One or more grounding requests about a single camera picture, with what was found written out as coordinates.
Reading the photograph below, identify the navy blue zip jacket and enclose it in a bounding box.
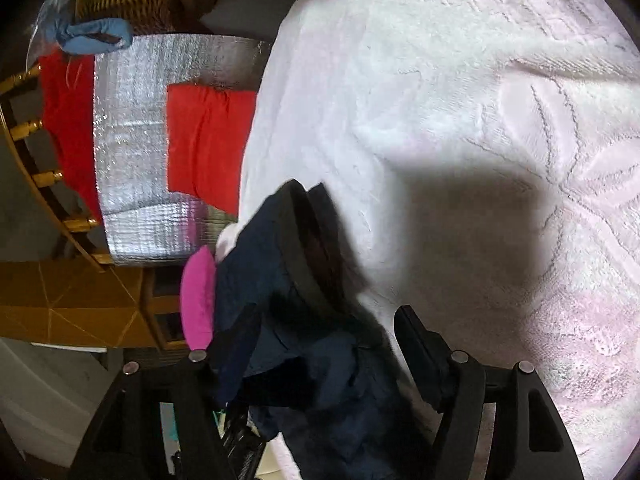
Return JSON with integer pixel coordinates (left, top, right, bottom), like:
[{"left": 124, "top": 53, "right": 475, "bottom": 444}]
[{"left": 214, "top": 181, "right": 428, "bottom": 479}]

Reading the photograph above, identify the magenta pillow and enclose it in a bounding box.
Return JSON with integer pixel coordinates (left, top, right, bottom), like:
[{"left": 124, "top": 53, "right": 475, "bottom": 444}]
[{"left": 180, "top": 246, "right": 216, "bottom": 351}]

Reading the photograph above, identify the silver foil headboard panel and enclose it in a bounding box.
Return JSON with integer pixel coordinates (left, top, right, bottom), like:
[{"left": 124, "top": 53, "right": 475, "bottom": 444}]
[{"left": 93, "top": 34, "right": 271, "bottom": 266}]

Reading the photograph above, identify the red pillow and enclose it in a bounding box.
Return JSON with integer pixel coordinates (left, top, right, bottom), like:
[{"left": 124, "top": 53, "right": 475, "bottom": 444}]
[{"left": 166, "top": 82, "right": 257, "bottom": 216}]

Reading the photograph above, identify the white bed blanket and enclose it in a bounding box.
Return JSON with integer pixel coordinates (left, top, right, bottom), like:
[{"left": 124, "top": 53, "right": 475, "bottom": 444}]
[{"left": 240, "top": 0, "right": 639, "bottom": 479}]

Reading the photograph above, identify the red garment on railing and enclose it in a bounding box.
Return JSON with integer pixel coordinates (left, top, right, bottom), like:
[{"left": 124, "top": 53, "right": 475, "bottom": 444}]
[{"left": 39, "top": 50, "right": 102, "bottom": 222}]

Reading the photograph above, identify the blue cloth in basket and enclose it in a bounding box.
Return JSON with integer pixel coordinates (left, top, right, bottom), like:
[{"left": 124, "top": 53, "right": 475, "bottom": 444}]
[{"left": 44, "top": 18, "right": 134, "bottom": 55}]

